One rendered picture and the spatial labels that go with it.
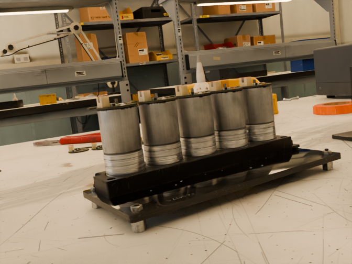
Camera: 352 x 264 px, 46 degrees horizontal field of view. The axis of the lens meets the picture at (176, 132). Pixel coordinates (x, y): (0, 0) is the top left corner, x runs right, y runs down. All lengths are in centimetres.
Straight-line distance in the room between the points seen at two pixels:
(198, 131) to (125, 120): 5
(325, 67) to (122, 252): 69
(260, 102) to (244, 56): 271
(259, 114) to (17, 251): 18
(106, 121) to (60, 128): 445
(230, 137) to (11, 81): 228
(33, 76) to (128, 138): 230
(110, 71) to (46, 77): 38
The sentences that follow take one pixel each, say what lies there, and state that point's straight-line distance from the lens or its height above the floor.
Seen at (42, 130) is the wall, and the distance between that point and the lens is 468.
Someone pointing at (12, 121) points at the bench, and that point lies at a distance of 259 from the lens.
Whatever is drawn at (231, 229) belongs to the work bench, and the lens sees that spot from 21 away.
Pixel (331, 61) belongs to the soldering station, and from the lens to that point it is 82.
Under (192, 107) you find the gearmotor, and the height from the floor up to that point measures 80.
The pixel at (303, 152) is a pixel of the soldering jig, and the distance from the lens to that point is 31.
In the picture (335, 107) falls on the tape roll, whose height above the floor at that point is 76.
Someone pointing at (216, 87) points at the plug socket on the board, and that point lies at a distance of 29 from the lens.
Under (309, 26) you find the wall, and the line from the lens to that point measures 626.
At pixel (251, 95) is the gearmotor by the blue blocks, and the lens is 31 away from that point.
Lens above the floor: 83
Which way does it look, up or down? 8 degrees down
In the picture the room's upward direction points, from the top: 7 degrees counter-clockwise
